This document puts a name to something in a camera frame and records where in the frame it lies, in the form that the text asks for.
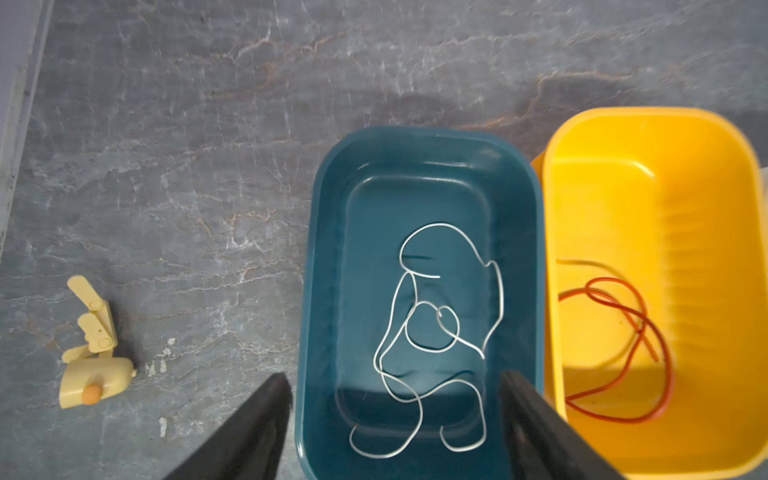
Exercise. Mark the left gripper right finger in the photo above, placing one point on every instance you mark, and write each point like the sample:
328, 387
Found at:
540, 444

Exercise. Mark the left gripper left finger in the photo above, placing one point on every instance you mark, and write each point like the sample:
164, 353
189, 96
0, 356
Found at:
250, 443

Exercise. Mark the yellow toy figure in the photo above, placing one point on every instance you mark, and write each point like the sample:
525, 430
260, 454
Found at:
93, 373

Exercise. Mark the teal plastic bin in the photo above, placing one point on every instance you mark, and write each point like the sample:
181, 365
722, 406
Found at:
425, 281

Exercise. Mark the yellow plastic bin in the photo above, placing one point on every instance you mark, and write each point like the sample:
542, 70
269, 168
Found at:
656, 249

